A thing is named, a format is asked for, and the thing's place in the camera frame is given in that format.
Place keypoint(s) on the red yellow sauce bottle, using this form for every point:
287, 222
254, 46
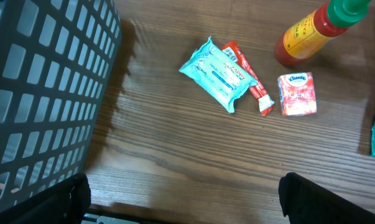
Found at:
313, 32

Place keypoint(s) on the teal white small packet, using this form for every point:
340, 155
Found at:
218, 75

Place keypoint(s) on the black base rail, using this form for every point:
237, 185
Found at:
100, 217

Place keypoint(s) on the grey plastic shopping basket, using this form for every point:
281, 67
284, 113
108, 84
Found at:
55, 60

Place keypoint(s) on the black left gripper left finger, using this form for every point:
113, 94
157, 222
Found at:
65, 202

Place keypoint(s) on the red white tissue pack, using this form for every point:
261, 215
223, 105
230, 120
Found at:
297, 94

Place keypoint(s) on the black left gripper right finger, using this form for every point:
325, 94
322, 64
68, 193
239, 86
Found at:
303, 201

